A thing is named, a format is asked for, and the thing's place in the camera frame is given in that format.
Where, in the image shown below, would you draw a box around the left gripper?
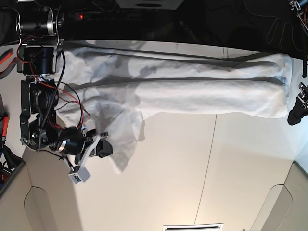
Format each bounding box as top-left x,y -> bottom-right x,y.
287,82 -> 308,125

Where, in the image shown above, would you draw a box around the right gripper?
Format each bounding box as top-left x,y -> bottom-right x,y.
57,127 -> 113,161

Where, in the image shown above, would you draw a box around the white t-shirt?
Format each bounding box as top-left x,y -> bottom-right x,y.
64,46 -> 292,173

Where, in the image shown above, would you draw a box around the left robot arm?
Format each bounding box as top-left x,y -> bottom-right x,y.
287,0 -> 308,126

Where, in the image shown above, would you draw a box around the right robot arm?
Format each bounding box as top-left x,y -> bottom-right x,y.
13,0 -> 113,164

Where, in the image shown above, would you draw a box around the black bag at left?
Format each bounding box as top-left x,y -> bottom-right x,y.
0,145 -> 25,196

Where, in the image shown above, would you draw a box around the power strip with red light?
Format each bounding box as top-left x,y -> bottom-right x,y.
69,12 -> 100,21

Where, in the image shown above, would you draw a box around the orange grey pliers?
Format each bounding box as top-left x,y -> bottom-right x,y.
0,48 -> 17,80

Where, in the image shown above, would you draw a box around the white device at top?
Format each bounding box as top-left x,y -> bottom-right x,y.
116,0 -> 184,10

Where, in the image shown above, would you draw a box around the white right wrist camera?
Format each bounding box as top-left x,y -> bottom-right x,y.
68,166 -> 90,184

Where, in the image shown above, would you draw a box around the red handled tool at left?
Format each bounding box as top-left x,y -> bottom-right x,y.
0,112 -> 9,150

